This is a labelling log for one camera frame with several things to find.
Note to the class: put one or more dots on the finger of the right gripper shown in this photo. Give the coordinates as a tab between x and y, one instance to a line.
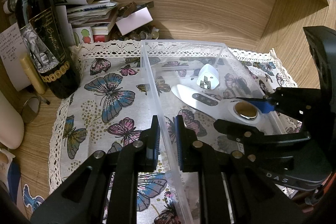
281	147
306	105

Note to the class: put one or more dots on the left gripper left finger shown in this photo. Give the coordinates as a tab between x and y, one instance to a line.
103	189

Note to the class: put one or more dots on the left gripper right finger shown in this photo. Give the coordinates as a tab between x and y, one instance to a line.
231	188

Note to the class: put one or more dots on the white handheld massager device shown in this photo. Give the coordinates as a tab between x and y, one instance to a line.
232	110

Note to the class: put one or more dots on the white power plug adapter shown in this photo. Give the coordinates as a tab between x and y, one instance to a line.
208	77

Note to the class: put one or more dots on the clear plastic storage box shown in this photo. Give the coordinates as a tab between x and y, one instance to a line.
167	63

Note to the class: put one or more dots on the blue cartoon sticker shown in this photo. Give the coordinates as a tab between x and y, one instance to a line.
32	202

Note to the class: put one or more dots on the butterfly print lace cloth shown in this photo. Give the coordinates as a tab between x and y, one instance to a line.
124	84

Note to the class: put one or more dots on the cream ceramic mug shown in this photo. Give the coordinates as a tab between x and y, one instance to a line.
12	125

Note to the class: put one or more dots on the gold marker pen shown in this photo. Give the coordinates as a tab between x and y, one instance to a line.
32	74

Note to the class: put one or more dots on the dark wine bottle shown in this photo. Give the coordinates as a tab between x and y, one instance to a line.
40	31

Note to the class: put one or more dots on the bowl of small trinkets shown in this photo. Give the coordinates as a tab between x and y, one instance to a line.
142	33

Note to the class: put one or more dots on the pink white small box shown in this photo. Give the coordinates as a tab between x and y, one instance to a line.
134	21

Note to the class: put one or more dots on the white paper note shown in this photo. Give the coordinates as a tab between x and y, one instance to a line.
12	47

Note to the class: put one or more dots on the wire rim glasses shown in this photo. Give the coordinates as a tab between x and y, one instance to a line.
31	107

